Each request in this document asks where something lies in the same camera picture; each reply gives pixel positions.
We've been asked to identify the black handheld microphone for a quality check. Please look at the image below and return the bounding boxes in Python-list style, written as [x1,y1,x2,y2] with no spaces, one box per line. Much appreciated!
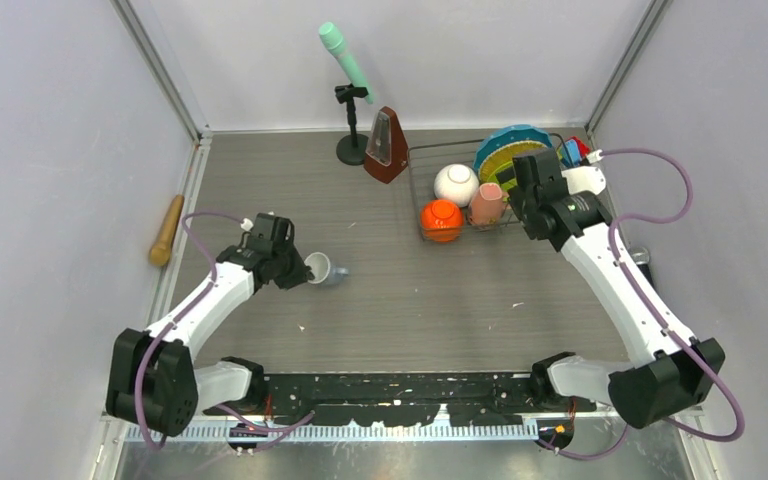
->
[628,246,654,286]

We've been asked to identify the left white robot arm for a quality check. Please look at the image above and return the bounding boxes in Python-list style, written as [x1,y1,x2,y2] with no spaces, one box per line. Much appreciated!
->
[105,213,312,449]

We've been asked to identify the woven bamboo round tray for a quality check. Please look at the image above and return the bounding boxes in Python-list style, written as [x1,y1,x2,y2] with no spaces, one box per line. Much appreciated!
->
[474,140,549,183]

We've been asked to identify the white ceramic bowl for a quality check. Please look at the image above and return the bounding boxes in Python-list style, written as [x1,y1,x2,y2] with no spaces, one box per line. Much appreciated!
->
[433,164,480,208]

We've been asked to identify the blue polka dot plate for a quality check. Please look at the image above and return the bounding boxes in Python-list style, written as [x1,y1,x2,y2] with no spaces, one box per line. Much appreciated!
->
[473,124,552,170]

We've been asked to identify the wooden rolling pin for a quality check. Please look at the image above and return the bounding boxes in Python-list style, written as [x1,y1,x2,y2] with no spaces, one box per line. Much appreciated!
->
[148,195,185,267]

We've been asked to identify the colourful toy blocks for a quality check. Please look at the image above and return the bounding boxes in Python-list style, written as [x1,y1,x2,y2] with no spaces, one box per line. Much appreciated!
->
[559,136,590,168]

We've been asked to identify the orange bowl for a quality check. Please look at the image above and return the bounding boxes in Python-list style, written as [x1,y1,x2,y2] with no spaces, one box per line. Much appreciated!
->
[420,199,464,243]

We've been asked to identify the mint green microphone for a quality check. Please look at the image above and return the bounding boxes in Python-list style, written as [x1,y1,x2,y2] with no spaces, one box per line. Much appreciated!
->
[318,22,375,105]

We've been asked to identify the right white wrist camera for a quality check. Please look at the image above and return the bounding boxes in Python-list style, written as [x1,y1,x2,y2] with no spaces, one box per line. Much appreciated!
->
[561,150,607,195]

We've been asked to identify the pink patterned mug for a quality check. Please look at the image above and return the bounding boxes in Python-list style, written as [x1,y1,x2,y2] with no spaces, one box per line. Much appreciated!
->
[468,182,507,228]

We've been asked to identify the lime green plate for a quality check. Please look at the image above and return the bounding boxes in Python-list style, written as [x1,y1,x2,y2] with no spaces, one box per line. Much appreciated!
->
[494,164,517,197]

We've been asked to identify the small blue-handled cup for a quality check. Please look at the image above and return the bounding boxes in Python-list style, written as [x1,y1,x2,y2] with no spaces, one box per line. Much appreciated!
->
[304,252,350,286]

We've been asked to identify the brown wooden metronome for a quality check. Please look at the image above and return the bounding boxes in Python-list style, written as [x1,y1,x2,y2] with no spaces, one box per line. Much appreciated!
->
[363,106,408,184]

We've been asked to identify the black wire dish rack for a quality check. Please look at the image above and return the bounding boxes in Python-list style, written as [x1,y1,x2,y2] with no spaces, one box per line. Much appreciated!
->
[407,132,594,243]

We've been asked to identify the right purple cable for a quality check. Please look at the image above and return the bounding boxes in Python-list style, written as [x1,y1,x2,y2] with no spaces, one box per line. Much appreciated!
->
[536,147,746,462]

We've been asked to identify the purple cable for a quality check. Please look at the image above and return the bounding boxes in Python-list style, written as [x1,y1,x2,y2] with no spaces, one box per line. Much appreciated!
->
[133,211,316,455]
[536,147,746,462]

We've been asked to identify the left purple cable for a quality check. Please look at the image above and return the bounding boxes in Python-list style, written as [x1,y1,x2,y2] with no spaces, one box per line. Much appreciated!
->
[133,211,316,455]

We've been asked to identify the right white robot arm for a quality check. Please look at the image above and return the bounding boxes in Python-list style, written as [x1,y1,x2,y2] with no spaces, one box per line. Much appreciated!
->
[509,149,726,429]

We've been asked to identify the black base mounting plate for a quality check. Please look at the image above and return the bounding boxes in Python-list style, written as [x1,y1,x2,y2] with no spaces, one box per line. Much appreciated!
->
[228,372,596,427]

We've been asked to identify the black microphone stand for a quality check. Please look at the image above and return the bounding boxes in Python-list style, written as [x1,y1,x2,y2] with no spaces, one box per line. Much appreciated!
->
[334,84,369,166]

